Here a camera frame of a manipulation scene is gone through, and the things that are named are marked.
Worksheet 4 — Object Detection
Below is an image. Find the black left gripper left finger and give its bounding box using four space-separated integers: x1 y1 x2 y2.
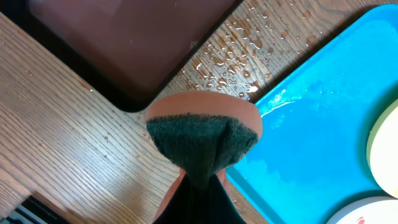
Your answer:
152 174 199 224

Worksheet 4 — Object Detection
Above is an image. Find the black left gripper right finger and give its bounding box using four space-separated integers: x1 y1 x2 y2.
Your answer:
198 175 246 224

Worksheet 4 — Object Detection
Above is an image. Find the pink green sponge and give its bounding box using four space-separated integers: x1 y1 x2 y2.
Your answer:
145 90 264 224

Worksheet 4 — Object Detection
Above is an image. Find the yellow-green plate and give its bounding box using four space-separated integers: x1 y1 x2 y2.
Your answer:
366 100 397 198

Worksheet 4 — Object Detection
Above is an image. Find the teal plastic tray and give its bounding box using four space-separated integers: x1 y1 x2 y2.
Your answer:
226 4 397 223

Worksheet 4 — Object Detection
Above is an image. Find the black dark red tray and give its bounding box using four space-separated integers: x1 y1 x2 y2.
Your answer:
1 0 239 112

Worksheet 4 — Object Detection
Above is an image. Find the white plate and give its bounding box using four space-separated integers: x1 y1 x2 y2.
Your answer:
326 196 397 224

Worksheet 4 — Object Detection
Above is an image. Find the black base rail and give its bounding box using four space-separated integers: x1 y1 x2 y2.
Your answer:
1 196 70 224

